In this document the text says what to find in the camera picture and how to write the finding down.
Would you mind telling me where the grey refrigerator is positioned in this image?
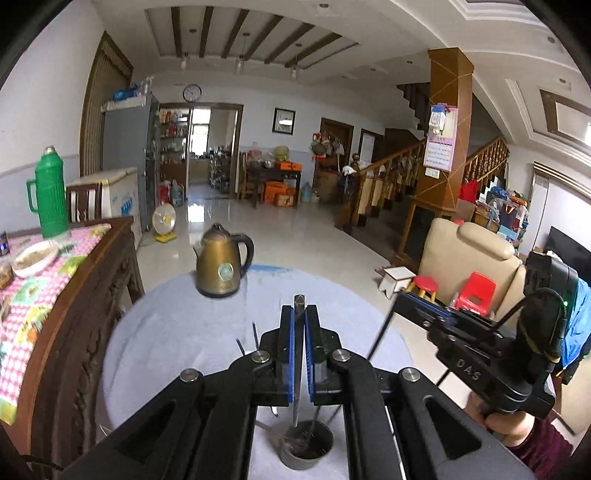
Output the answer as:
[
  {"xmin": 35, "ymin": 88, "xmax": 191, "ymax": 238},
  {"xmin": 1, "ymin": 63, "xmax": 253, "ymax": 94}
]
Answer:
[{"xmin": 102, "ymin": 93, "xmax": 159, "ymax": 231}]

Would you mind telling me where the orange crate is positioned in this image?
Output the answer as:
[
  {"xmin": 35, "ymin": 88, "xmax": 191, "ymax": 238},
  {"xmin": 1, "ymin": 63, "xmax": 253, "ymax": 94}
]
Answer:
[{"xmin": 263, "ymin": 181, "xmax": 287, "ymax": 204}]

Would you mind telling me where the dark wooden side table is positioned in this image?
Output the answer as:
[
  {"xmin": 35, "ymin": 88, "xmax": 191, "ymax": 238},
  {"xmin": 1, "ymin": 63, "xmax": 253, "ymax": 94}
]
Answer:
[{"xmin": 242, "ymin": 161, "xmax": 301, "ymax": 208}]

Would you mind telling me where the red plastic child chair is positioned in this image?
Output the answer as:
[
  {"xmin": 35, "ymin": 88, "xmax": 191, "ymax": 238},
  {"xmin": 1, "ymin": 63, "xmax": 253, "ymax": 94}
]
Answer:
[{"xmin": 454, "ymin": 272, "xmax": 496, "ymax": 317}]

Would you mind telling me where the framed wall picture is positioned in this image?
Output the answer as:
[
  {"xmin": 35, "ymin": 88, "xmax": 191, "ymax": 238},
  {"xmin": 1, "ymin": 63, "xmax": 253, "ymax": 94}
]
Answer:
[{"xmin": 271, "ymin": 107, "xmax": 296, "ymax": 135}]

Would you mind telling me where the grey round table cloth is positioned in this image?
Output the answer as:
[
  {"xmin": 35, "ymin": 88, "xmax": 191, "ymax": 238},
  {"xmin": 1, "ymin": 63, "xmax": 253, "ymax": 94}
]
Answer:
[{"xmin": 96, "ymin": 265, "xmax": 413, "ymax": 479}]

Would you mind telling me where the green thermos flask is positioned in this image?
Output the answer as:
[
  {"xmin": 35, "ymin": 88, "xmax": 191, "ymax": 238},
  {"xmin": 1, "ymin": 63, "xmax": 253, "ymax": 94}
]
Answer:
[{"xmin": 26, "ymin": 146, "xmax": 69, "ymax": 239}]

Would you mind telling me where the pink wall calendar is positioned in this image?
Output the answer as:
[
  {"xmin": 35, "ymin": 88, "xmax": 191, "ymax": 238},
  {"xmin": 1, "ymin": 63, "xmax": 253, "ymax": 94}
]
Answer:
[{"xmin": 423, "ymin": 103, "xmax": 458, "ymax": 172}]

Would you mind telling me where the small yellow floor fan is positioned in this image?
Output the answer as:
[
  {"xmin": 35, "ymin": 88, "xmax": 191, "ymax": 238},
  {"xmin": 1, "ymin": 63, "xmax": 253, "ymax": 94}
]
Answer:
[{"xmin": 151, "ymin": 203, "xmax": 176, "ymax": 243}]

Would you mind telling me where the round wall clock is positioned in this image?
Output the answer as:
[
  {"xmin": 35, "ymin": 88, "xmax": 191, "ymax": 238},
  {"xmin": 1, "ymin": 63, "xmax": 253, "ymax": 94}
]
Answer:
[{"xmin": 182, "ymin": 84, "xmax": 202, "ymax": 103}]

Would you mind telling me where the dark round utensil cup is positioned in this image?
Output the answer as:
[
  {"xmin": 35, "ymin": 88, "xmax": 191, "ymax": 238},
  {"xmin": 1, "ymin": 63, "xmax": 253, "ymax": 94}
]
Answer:
[{"xmin": 279, "ymin": 420, "xmax": 335, "ymax": 471}]

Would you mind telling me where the red yellow round stool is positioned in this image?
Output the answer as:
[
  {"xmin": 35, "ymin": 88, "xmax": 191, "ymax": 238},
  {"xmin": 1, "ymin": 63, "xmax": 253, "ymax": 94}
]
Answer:
[{"xmin": 405, "ymin": 275, "xmax": 439, "ymax": 303}]

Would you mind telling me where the pink checkered table cover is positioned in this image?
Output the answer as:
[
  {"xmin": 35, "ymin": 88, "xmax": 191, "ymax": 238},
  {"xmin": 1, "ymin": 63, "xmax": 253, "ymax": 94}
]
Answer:
[{"xmin": 1, "ymin": 223, "xmax": 111, "ymax": 425}]

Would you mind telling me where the person's right hand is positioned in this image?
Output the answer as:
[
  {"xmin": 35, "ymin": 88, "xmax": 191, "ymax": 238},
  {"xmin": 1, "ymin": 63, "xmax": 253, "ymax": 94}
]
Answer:
[{"xmin": 465, "ymin": 392, "xmax": 536, "ymax": 447}]

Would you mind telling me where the small white wooden stool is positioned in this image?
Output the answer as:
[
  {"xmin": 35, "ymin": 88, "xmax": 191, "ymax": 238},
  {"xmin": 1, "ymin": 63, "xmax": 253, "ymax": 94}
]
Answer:
[{"xmin": 378, "ymin": 266, "xmax": 416, "ymax": 299}]

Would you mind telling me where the white bowl with food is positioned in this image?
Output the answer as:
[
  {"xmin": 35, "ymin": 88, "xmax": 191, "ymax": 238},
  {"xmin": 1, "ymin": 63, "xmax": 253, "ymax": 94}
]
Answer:
[{"xmin": 11, "ymin": 240, "xmax": 59, "ymax": 278}]

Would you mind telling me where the black chopstick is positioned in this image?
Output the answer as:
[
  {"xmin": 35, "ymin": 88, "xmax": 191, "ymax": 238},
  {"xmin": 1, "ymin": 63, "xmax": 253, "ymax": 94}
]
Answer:
[
  {"xmin": 293, "ymin": 294, "xmax": 305, "ymax": 427},
  {"xmin": 235, "ymin": 338, "xmax": 246, "ymax": 356},
  {"xmin": 252, "ymin": 322, "xmax": 259, "ymax": 350}
]

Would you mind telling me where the gold electric kettle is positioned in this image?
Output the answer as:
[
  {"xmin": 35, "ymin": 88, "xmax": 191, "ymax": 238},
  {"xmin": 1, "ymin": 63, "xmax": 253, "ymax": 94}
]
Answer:
[{"xmin": 193, "ymin": 223, "xmax": 254, "ymax": 298}]

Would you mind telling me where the brown tiled pillar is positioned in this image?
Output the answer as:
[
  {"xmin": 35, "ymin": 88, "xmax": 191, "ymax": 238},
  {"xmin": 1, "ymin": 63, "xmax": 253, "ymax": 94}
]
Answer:
[{"xmin": 415, "ymin": 47, "xmax": 474, "ymax": 217}]

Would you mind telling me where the white chest freezer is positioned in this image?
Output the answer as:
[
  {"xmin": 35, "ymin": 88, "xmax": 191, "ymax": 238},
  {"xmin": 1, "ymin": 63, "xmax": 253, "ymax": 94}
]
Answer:
[{"xmin": 66, "ymin": 167, "xmax": 142, "ymax": 248}]

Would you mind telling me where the beige leather armchair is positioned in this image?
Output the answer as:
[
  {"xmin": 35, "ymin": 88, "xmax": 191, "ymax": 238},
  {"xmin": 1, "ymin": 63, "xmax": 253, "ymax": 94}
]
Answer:
[{"xmin": 418, "ymin": 218, "xmax": 526, "ymax": 319}]

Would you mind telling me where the wooden stair railing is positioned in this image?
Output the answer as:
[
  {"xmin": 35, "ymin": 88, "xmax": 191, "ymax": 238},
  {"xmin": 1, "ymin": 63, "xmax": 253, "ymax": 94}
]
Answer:
[{"xmin": 335, "ymin": 137, "xmax": 510, "ymax": 229}]

